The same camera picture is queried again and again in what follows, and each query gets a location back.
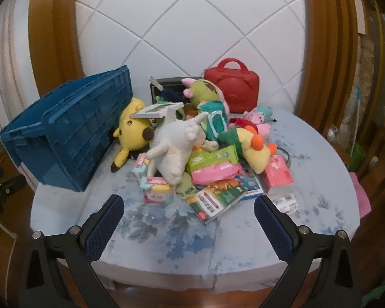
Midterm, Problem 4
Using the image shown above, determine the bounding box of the green printed cardboard box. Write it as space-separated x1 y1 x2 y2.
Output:
187 180 247 226

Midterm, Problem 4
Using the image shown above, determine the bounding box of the teal broom handle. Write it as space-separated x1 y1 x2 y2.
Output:
350 86 361 155

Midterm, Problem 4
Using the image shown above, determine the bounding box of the white plush toy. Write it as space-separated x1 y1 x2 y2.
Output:
144 111 212 187

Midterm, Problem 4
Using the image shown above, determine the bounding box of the wooden chair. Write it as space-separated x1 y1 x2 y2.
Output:
324 115 385 206

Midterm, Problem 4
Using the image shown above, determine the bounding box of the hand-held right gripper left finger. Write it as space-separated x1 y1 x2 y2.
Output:
18 194 126 308

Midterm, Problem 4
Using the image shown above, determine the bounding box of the pink wide tissue pack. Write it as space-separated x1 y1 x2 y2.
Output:
191 162 244 187

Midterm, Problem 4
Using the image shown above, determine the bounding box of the green tissue pack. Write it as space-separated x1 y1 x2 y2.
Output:
186 144 239 174

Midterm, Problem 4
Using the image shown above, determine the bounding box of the pink pig plush red hat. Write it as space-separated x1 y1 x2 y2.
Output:
229 117 254 129

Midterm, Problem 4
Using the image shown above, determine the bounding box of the black framed box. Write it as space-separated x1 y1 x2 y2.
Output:
148 77 204 105

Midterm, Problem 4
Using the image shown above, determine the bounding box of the black ring strap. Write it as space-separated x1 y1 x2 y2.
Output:
274 146 292 167

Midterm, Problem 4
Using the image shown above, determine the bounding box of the small pink teal tissue pack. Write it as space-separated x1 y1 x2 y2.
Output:
142 176 175 204

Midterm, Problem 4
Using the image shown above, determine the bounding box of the white flat box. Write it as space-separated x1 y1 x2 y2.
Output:
130 102 184 120

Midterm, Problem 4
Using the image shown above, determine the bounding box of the white curtain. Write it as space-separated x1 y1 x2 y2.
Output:
0 6 39 129

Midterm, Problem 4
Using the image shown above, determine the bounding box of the yellow duck plush green hat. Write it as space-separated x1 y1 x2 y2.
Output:
218 127 278 174

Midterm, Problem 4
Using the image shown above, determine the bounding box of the pink pig plush toy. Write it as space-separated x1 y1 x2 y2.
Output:
243 106 278 137

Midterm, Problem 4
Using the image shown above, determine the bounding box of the pink cloth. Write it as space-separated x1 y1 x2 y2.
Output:
349 172 372 219

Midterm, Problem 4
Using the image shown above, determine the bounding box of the blue cartoon print card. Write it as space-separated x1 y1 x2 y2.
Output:
234 175 264 201

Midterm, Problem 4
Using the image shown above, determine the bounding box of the green plastic container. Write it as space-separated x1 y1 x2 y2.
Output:
348 143 366 170

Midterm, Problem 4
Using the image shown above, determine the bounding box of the pastel tissue pack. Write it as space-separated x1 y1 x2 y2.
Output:
133 154 155 180

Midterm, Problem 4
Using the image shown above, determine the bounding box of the red plastic carry case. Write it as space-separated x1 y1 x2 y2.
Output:
204 58 260 113

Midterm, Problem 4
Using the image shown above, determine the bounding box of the pink pig plush green hood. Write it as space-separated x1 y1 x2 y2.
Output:
181 78 230 116

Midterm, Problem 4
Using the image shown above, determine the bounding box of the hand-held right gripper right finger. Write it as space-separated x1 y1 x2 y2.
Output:
254 196 363 308

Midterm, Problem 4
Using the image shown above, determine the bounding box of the blue plastic crate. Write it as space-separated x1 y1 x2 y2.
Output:
0 65 133 193

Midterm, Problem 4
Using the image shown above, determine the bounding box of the white labelled packet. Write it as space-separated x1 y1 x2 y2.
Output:
271 192 300 214

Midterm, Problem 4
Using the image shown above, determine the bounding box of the yellow plush toy brown nose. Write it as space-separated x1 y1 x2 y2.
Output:
111 97 156 174

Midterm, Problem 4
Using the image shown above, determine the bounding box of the pink and white tissue pack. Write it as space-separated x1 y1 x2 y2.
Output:
261 155 294 195

